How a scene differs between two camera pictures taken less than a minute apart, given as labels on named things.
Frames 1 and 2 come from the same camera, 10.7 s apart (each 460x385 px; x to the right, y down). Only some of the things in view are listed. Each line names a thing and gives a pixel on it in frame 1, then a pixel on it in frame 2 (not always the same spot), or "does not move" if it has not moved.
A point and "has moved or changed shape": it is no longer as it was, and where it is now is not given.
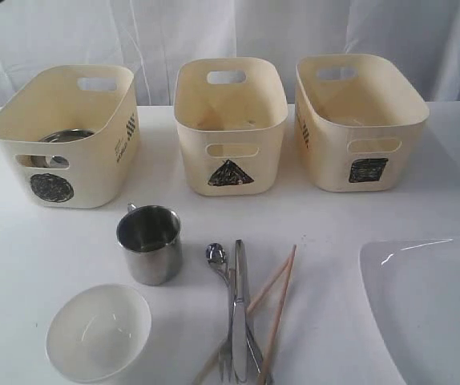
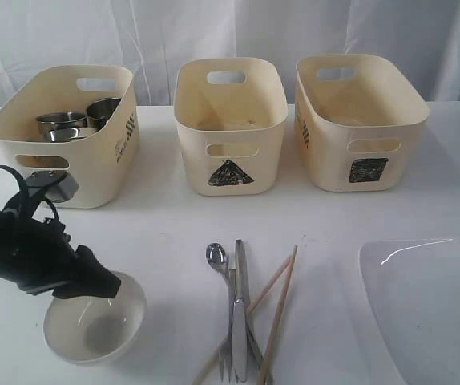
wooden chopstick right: x=276 y=325 does not move
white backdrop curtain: x=152 y=37 does not move
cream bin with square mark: x=359 y=122 does not move
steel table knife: x=239 y=337 does not move
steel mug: x=150 y=236 to x=98 y=111
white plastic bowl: x=98 y=332 has moved or changed shape
